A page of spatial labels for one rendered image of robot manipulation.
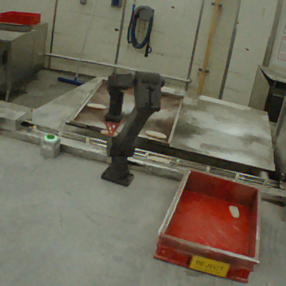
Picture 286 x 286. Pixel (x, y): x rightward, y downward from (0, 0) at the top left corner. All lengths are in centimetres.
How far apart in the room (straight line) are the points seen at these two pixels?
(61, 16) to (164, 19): 160
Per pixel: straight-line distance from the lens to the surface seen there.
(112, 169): 144
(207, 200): 146
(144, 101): 111
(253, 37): 488
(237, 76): 496
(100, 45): 546
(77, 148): 159
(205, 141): 177
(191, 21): 515
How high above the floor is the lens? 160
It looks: 25 degrees down
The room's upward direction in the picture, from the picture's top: 10 degrees clockwise
